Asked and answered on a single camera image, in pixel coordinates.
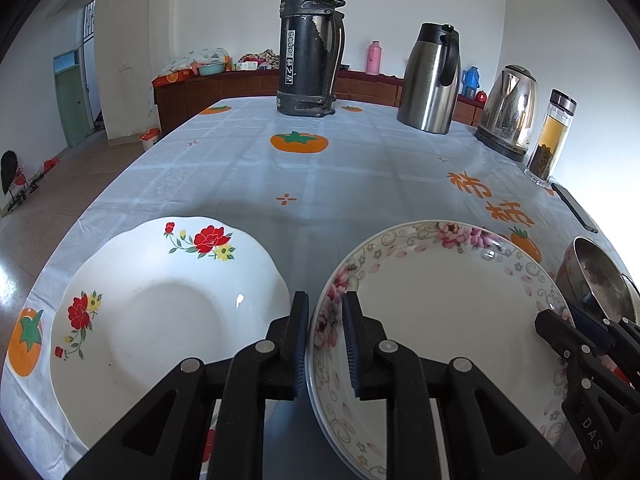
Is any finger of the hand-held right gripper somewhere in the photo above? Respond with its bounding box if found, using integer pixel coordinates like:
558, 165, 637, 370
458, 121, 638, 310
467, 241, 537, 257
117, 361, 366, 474
534, 302, 613, 367
605, 316, 640, 383

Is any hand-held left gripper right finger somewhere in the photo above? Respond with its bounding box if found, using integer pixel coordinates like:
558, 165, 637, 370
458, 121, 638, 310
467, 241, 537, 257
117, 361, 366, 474
341, 291, 581, 480

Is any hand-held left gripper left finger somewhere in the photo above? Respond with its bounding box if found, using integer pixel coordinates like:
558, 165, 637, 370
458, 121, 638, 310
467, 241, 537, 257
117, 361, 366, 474
62, 291, 312, 480

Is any metal-rimmed bowl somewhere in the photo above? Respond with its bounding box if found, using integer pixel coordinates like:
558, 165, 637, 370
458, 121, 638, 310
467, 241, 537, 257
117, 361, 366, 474
555, 236, 640, 323

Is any pink floral plate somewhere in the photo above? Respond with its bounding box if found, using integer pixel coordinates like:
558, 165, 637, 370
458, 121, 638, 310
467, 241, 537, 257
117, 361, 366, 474
306, 350, 396, 480
306, 220, 576, 471

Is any white plate with red flowers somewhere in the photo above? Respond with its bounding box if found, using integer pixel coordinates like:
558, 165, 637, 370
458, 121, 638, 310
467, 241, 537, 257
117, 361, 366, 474
49, 216, 292, 451

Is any black smartphone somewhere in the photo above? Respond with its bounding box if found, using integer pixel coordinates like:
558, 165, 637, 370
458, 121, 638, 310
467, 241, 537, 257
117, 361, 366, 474
550, 182, 599, 234

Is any persimmon print tablecloth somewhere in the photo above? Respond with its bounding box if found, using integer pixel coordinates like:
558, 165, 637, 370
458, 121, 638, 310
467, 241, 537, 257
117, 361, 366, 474
0, 96, 640, 480

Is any glass tea bottle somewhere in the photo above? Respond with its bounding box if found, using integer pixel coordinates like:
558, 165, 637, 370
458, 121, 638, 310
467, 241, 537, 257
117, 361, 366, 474
524, 89, 577, 182

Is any steel electric kettle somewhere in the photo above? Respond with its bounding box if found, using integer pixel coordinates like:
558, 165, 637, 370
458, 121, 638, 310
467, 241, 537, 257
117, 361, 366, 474
474, 64, 540, 162

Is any blue thermos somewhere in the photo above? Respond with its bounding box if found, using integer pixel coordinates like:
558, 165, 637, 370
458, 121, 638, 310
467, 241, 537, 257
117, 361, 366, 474
460, 66, 482, 101

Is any wooden cabinet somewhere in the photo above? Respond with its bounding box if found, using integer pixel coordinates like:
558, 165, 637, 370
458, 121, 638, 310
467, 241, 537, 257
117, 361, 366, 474
152, 66, 483, 133

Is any pile of cloth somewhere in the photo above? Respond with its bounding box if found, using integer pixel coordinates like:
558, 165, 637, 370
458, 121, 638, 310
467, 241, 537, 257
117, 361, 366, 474
237, 49, 281, 71

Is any black thermos flask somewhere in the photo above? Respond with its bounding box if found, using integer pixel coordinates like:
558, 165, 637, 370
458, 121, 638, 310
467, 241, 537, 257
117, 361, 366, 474
276, 0, 347, 118

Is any orange box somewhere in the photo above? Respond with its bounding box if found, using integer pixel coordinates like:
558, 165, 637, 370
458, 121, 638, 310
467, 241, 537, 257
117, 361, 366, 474
152, 70, 198, 86

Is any white plastic bag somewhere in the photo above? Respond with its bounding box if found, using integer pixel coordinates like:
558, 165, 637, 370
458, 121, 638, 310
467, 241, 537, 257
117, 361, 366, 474
162, 47, 231, 73

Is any green door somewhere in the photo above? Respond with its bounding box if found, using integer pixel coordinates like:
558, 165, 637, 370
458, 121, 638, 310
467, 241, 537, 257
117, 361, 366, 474
53, 50, 96, 148

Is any black stroller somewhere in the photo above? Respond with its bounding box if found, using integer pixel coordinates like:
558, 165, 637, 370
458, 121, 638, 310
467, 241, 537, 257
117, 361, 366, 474
0, 151, 41, 208

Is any steel carafe with black handle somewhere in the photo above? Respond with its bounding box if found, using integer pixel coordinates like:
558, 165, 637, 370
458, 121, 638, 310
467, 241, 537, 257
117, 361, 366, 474
397, 22, 461, 135

